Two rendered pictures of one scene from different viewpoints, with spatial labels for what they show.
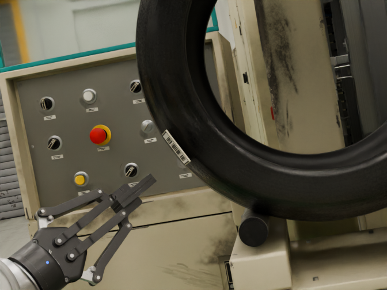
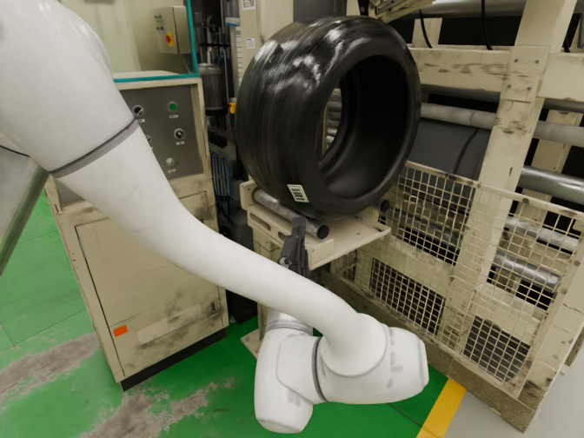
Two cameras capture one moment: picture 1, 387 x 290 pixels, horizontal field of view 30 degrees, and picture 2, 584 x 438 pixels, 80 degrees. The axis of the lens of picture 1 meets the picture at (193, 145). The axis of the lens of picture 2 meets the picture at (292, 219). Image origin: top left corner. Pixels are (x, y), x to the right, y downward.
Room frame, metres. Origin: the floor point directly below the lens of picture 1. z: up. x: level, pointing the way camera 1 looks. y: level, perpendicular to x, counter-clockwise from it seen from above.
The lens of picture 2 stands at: (0.54, 0.62, 1.41)
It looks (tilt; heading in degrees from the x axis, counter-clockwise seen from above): 28 degrees down; 314
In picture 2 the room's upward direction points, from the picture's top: straight up
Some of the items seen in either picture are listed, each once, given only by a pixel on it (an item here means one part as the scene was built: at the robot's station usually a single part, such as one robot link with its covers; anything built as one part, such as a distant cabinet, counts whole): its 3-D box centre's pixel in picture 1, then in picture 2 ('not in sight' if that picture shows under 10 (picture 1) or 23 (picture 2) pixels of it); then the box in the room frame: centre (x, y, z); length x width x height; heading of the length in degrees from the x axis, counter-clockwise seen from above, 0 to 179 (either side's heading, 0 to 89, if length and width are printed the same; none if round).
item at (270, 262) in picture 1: (263, 248); (286, 228); (1.26, -0.09, 0.84); 0.36 x 0.09 x 0.06; 172
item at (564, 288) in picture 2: not in sight; (420, 255); (0.97, -0.52, 0.65); 0.90 x 0.02 x 0.70; 172
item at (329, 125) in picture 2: not in sight; (351, 128); (1.41, -0.63, 1.05); 0.20 x 0.15 x 0.30; 172
